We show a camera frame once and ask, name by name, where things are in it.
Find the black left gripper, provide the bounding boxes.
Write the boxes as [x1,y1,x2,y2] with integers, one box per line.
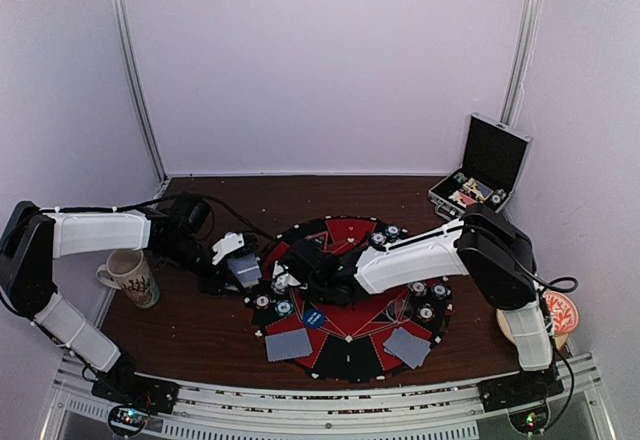
[159,234,245,295]

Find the black triangular all-in marker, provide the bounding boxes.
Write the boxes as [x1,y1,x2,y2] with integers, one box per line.
[306,231,329,250]

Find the blue small blind button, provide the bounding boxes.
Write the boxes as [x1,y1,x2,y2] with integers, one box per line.
[302,309,326,329]

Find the blue cream chips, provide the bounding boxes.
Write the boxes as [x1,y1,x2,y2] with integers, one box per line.
[271,281,289,296]

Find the chip stack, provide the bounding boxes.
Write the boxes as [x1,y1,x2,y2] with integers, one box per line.
[370,232,387,246]
[408,281,429,297]

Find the clear round dealer button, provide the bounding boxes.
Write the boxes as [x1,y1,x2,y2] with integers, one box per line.
[384,298,413,324]

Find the green chips stack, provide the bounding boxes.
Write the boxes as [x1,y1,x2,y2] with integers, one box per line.
[385,225,401,241]
[430,284,449,300]

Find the dealt blue card seat two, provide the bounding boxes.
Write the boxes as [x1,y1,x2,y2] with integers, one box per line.
[265,328,313,362]

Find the dealt blue card seat ten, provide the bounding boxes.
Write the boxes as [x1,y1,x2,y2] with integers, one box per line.
[384,328,428,363]

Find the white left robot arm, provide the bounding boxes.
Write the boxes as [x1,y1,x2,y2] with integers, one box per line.
[1,192,261,404]

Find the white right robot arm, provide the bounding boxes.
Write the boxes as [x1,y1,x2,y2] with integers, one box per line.
[272,204,553,402]

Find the round red black poker mat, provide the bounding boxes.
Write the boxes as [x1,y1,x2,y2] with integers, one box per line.
[246,216,453,383]

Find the white floral ceramic mug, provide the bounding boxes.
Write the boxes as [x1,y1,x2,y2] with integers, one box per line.
[96,250,160,309]

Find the cream floral plate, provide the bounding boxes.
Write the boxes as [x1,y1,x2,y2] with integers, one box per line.
[496,309,515,344]

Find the aluminium poker case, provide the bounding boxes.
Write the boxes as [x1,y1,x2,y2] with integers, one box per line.
[428,113,532,221]

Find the orange patterned small plate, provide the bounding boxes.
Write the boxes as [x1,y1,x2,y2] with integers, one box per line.
[544,290,579,335]

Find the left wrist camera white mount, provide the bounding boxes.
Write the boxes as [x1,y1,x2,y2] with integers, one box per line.
[211,232,245,265]

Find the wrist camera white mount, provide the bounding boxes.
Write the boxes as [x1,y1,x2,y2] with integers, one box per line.
[272,263,301,288]
[211,232,245,265]

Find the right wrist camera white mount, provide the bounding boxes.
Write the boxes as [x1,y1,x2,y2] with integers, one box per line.
[272,263,301,288]

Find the left aluminium frame post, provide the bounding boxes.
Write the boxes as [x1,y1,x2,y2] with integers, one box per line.
[111,0,168,184]

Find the aluminium frame post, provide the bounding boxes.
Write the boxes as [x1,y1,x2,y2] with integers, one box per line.
[500,0,542,126]
[111,0,168,184]

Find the right aluminium frame post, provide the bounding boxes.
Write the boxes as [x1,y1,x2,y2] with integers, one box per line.
[500,0,542,126]

